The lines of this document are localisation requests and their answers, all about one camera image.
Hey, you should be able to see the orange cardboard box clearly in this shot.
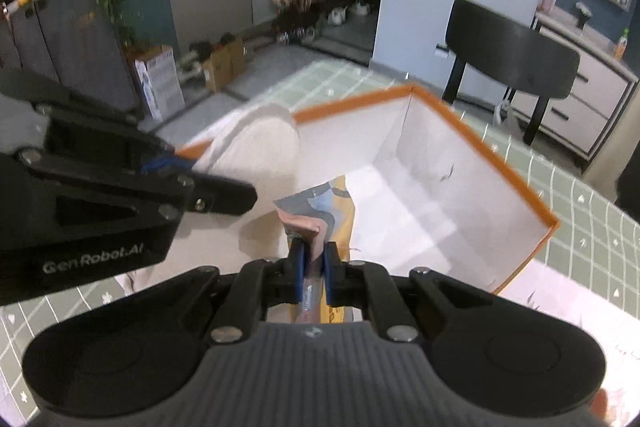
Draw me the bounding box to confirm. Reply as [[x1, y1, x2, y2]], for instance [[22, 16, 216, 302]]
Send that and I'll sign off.
[[177, 84, 560, 295]]

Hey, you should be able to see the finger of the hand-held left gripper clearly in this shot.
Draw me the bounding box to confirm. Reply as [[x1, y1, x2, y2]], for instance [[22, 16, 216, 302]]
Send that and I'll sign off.
[[0, 67, 198, 176], [0, 149, 259, 306]]

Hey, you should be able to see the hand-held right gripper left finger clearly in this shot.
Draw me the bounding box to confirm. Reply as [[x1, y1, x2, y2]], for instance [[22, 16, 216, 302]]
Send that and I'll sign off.
[[165, 241, 307, 343]]

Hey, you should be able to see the black chair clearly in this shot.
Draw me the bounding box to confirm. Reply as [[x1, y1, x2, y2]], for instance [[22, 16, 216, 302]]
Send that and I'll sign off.
[[441, 0, 581, 146]]

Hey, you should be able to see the brown cardboard box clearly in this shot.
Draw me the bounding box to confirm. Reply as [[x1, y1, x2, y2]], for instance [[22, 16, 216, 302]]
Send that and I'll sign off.
[[202, 37, 247, 92]]

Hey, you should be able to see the white sideboard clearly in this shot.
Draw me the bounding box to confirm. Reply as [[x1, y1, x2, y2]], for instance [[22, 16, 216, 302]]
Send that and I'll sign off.
[[505, 9, 640, 168]]

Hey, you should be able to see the illustrated card packet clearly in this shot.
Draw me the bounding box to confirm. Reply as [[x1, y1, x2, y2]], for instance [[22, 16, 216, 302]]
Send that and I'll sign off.
[[274, 176, 357, 324]]

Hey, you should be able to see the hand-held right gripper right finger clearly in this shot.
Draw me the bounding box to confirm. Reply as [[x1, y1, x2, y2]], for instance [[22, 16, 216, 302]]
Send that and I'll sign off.
[[322, 241, 472, 343]]

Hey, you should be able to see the dried flower bunch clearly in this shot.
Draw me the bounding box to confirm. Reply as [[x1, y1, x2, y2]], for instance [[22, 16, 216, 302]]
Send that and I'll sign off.
[[271, 0, 326, 35]]

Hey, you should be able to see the orange bottle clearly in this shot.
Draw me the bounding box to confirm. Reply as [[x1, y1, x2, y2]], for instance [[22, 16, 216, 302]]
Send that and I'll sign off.
[[612, 28, 630, 60]]

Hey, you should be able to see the white printed placemat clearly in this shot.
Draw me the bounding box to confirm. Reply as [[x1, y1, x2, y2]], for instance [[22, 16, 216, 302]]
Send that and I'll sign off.
[[495, 257, 640, 427]]

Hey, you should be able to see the grey cabinet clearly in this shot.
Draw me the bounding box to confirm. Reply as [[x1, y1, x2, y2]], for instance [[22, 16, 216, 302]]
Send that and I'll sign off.
[[0, 0, 143, 118]]

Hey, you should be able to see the white cardboard box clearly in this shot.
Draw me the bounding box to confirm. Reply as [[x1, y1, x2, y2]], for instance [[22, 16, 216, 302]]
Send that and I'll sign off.
[[134, 44, 186, 122]]

